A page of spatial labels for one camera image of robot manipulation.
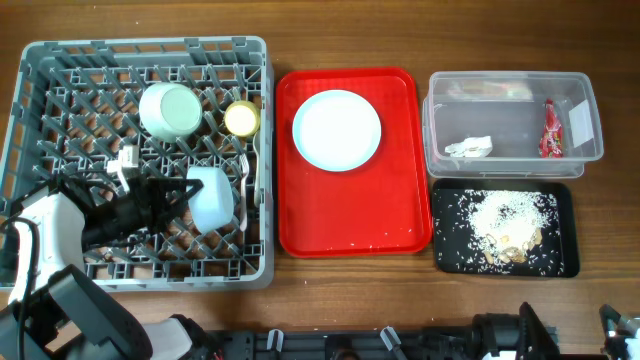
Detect rice food scraps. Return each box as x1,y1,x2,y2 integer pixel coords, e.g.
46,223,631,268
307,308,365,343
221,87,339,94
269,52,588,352
434,189,565,277

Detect yellow plastic cup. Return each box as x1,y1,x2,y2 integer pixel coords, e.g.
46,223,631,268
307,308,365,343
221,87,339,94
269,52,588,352
223,100,261,137

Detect green saucer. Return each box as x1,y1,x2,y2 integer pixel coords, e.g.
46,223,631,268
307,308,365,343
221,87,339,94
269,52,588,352
139,82,202,143

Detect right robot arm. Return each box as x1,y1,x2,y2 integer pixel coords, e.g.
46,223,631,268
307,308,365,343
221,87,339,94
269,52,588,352
464,302,639,360

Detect white plastic fork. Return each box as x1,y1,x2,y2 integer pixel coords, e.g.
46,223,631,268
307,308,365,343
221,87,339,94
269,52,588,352
239,153,250,232

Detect red snack wrapper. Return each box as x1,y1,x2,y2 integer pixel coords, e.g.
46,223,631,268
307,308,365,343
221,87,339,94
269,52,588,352
539,98,564,158

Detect clear plastic bin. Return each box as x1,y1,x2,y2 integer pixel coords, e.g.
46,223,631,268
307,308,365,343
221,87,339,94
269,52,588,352
422,71,604,178

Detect white plastic spoon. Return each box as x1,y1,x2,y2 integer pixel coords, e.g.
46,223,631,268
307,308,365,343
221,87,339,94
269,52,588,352
252,130,261,209

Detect white tissue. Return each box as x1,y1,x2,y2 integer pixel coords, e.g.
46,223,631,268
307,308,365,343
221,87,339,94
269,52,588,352
445,136,493,158

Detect red plastic tray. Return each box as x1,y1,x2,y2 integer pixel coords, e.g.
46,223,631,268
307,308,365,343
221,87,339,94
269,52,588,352
274,67,433,258

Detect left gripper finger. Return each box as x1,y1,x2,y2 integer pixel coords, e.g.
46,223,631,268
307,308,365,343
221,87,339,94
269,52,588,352
159,193,193,231
157,178,204,200

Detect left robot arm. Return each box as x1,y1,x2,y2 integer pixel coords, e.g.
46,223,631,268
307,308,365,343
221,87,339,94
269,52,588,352
1,176,216,359

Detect black waste tray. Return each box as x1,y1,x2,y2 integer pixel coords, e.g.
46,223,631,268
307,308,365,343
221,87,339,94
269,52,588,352
432,179,580,278

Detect light blue plate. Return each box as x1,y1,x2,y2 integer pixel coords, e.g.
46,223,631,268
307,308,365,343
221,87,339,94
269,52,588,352
292,89,382,172

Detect light blue bowl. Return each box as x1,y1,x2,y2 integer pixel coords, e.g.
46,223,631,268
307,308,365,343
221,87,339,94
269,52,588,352
187,166,234,234

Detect grey plastic dishwasher rack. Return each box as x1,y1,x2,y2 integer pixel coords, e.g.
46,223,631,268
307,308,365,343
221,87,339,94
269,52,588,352
1,36,274,293

